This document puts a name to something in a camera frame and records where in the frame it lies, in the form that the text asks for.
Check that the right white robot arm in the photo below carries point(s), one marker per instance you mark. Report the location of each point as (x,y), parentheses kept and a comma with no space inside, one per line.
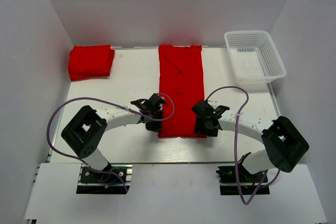
(284,146)

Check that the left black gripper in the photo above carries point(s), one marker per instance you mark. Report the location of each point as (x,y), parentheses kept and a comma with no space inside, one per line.
(156,128)

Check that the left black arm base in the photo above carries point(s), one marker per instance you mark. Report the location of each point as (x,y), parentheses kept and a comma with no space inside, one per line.
(91,183)

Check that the white plastic basket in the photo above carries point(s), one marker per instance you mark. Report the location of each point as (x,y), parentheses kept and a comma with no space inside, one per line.
(254,57)

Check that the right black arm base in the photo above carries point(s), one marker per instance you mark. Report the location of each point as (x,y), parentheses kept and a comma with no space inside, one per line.
(248,183)

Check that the folded red t shirt stack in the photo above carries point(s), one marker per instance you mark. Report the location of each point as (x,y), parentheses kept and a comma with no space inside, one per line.
(87,62)

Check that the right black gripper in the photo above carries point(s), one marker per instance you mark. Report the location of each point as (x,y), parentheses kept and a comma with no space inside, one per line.
(199,128)

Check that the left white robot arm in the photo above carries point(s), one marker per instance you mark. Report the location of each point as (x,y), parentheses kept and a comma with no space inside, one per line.
(85,130)

